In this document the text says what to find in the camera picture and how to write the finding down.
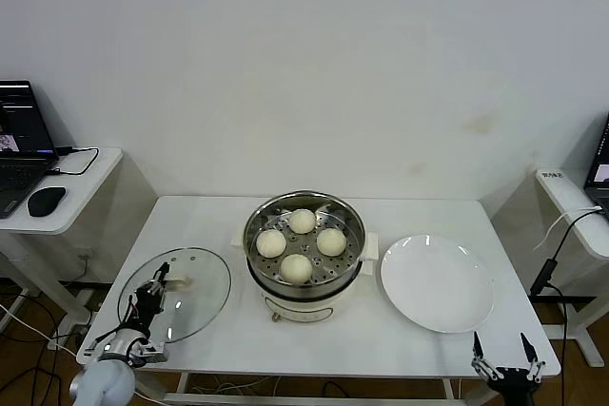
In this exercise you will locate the white table leg frame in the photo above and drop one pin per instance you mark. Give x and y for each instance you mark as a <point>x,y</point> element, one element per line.
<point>304,397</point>

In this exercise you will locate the white steamed baozi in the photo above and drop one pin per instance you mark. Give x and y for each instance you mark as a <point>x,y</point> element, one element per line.
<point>295,268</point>
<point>271,243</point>
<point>302,221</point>
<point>331,241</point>

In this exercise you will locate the black computer mouse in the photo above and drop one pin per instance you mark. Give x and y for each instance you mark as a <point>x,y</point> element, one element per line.
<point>45,200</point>

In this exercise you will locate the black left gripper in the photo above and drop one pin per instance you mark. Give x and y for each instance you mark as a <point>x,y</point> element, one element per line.
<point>145,306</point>

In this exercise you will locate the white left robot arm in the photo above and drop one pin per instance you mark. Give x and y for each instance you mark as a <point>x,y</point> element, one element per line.
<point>102,382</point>

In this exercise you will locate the dark laptop with bright screen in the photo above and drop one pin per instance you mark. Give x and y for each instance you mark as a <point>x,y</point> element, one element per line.
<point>599,173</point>

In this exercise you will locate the stainless steel steamer basket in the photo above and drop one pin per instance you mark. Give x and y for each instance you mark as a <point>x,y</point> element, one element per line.
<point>352,235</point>

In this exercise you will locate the black laptop with video windows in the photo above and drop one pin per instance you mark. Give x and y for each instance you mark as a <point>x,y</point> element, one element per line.
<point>19,168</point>

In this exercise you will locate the white label sticker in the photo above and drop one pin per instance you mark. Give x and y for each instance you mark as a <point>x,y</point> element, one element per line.
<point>552,175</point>

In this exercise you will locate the white round plate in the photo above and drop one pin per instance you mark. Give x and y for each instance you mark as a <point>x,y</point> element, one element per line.
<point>438,282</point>

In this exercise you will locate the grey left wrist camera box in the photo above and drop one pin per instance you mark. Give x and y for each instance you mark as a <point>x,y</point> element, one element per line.
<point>153,351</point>

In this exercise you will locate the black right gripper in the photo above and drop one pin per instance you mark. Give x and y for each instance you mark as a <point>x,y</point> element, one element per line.
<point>516,387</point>

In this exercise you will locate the white side table with mouse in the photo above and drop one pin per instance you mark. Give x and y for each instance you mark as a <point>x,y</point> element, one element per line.
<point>85,216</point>

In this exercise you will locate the white side table with label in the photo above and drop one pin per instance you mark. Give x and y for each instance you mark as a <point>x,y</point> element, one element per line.
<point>587,282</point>

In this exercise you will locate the cream electric cooker pot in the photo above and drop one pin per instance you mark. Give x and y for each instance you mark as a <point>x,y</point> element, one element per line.
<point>304,306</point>

